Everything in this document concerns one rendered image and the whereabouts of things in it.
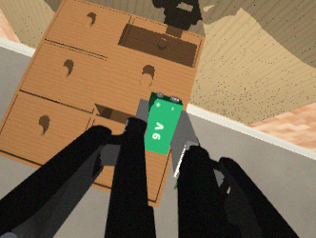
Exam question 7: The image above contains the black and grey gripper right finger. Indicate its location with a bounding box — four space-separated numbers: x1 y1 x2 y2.
170 110 300 238

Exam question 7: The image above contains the orange-brown wooden chest of drawers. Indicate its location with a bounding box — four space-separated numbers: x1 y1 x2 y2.
0 0 206 208

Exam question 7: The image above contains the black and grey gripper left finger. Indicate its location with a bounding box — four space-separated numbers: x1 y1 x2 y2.
0 98 156 238

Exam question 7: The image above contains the green nine-volt battery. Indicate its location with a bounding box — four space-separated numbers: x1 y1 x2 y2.
145 92 183 155

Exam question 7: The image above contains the brown wooden drawer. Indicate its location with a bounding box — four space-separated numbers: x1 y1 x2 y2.
124 17 202 68
93 119 170 201
90 44 197 124
46 0 131 58
20 43 106 113
0 94 90 165

